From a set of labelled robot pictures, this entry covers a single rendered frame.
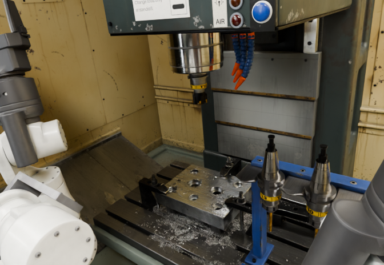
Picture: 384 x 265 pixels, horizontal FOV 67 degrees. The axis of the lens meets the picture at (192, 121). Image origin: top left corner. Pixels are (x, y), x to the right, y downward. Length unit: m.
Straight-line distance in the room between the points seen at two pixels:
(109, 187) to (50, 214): 1.41
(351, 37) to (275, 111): 0.39
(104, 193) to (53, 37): 0.86
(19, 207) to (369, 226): 0.30
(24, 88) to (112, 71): 1.36
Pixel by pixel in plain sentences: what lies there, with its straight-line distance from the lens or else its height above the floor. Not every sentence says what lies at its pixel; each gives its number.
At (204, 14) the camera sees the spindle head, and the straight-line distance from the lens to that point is 0.60.
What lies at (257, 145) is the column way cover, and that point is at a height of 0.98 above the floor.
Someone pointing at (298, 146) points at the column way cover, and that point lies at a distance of 1.32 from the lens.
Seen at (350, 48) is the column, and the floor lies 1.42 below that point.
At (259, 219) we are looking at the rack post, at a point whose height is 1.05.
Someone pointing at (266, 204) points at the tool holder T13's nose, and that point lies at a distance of 0.76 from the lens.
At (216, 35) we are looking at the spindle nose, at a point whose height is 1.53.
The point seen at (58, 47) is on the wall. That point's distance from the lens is 1.75.
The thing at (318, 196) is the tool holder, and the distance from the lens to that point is 0.67.
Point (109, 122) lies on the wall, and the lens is 1.96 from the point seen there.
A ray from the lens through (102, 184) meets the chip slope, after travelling 1.72.
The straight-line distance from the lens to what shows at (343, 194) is 0.71.
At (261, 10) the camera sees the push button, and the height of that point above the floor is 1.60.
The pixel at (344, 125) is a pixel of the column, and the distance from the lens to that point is 1.28.
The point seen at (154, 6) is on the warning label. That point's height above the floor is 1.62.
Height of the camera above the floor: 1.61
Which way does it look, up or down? 21 degrees down
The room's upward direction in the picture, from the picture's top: 6 degrees counter-clockwise
